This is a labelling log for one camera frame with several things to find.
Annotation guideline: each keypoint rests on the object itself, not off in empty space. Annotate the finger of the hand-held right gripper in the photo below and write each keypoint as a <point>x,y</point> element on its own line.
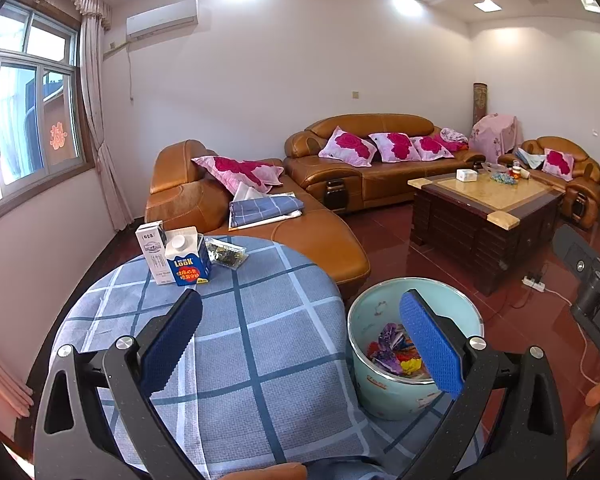
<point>577,255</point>

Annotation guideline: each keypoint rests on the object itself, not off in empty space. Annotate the square ceiling light panel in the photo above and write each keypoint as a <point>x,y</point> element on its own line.
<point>590,3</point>
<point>487,4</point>

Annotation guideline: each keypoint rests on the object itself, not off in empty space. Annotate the pile of colourful candies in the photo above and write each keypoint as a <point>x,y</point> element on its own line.
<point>502,179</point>

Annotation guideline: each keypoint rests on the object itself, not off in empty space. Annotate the blue and white milk carton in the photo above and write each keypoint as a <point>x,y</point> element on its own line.
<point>187,265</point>

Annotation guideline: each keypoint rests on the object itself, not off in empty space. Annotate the blue plaid tablecloth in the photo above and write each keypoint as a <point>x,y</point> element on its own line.
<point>260,340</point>

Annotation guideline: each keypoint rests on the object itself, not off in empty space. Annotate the brown leather armchair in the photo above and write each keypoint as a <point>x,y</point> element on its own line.
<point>587,195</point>

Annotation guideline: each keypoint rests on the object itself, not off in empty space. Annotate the white air conditioner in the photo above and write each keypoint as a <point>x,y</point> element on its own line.
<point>162,19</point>

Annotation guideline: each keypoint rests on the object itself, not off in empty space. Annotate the window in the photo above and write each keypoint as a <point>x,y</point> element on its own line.
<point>20,110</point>

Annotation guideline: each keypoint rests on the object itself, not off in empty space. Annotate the folded blue plaid cloth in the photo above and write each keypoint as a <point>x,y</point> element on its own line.
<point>265,207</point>

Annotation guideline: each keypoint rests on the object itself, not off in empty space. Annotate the folded pink floral blanket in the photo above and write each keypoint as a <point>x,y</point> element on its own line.
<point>455,137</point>

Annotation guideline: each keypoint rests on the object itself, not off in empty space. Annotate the pale pink curtain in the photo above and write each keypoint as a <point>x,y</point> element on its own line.
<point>0,370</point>
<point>100,135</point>

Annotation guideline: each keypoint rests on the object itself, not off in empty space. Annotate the dark wooden coffee table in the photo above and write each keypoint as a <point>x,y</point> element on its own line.
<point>460,230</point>

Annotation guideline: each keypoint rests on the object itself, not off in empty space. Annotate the orange cloth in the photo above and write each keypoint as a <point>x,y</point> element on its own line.
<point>260,474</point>

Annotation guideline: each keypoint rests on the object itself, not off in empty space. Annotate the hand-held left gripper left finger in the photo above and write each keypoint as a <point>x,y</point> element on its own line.
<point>172,345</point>

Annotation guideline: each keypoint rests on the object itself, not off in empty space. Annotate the light blue cloth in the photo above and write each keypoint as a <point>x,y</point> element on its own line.
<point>532,157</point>

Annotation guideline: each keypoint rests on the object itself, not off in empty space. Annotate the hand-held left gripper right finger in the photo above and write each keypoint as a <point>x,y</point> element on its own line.
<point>430,345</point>

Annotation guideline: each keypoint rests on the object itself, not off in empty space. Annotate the white folded cloth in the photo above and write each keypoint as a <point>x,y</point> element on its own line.
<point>247,192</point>

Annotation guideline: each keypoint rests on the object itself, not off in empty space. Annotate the brown leather chaise sofa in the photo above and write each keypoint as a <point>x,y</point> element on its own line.
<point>320,240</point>

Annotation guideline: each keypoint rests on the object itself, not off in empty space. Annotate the long pink floral pillow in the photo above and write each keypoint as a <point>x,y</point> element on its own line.
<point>240,170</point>

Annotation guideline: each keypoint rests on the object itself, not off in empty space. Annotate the white tissue box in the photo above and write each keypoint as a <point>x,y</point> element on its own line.
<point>466,175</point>

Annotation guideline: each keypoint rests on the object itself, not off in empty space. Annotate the small red jar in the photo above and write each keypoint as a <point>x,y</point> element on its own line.
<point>516,170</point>

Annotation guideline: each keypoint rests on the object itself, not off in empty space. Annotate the red window decoration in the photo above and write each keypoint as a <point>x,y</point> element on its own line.
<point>59,135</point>

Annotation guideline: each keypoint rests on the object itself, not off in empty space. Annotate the rolled standing mat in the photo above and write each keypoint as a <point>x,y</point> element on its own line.
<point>480,102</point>

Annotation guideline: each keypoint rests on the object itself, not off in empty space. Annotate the clear patterned snack packet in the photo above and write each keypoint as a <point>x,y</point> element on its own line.
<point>225,254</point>

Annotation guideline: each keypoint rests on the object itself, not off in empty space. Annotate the light green trash bin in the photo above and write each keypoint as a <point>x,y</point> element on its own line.
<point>375,395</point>

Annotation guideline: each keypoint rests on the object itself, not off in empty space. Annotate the pink cloth cover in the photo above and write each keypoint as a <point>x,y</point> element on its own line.
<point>500,132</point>

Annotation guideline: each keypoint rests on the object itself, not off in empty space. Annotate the white power strip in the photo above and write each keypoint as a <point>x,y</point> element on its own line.
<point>534,283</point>

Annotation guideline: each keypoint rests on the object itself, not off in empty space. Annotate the brown leather three-seat sofa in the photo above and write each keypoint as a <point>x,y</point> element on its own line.
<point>380,180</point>

